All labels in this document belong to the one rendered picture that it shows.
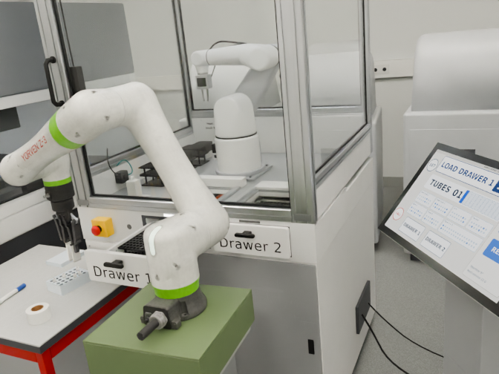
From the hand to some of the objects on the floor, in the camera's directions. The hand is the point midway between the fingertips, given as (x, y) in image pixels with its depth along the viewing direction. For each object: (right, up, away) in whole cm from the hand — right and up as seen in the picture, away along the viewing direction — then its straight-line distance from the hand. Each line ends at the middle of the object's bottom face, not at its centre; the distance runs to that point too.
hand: (73, 251), depth 178 cm
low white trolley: (-6, -84, +25) cm, 88 cm away
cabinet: (+68, -62, +73) cm, 117 cm away
